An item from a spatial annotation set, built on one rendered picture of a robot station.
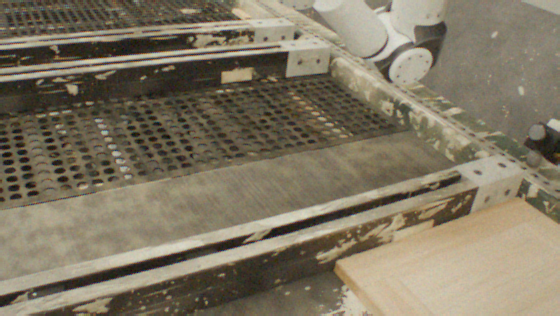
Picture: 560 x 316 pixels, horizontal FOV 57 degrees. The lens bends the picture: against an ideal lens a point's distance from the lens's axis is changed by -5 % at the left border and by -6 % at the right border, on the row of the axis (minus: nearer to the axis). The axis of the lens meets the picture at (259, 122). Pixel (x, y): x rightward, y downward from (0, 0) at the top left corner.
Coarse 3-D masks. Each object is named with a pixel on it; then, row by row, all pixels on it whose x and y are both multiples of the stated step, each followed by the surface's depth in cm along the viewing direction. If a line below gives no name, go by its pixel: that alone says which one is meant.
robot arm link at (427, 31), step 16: (400, 0) 84; (416, 0) 81; (432, 0) 81; (448, 0) 83; (400, 16) 85; (416, 16) 83; (432, 16) 83; (416, 32) 85; (432, 32) 84; (416, 48) 85; (432, 48) 86; (400, 64) 86; (416, 64) 87; (432, 64) 89; (400, 80) 89; (416, 80) 90
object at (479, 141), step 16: (256, 0) 171; (304, 32) 147; (336, 48) 138; (352, 64) 131; (384, 80) 123; (416, 96) 117; (432, 112) 110; (464, 128) 105; (480, 144) 100; (512, 160) 96; (528, 176) 91
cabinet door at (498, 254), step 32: (448, 224) 83; (480, 224) 83; (512, 224) 84; (544, 224) 85; (352, 256) 74; (384, 256) 75; (416, 256) 75; (448, 256) 76; (480, 256) 77; (512, 256) 77; (544, 256) 78; (352, 288) 70; (384, 288) 69; (416, 288) 70; (448, 288) 70; (480, 288) 71; (512, 288) 71; (544, 288) 72
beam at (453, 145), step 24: (240, 0) 174; (264, 0) 174; (312, 24) 156; (336, 72) 135; (360, 72) 127; (336, 96) 136; (384, 96) 120; (432, 96) 119; (408, 120) 114; (432, 120) 108; (456, 120) 109; (480, 120) 111; (432, 144) 109; (456, 144) 103; (504, 144) 102; (552, 168) 96; (528, 192) 90; (552, 216) 86
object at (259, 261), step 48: (384, 192) 79; (432, 192) 81; (480, 192) 84; (192, 240) 66; (240, 240) 68; (288, 240) 68; (336, 240) 71; (384, 240) 77; (0, 288) 55; (48, 288) 56; (96, 288) 57; (144, 288) 58; (192, 288) 62; (240, 288) 66
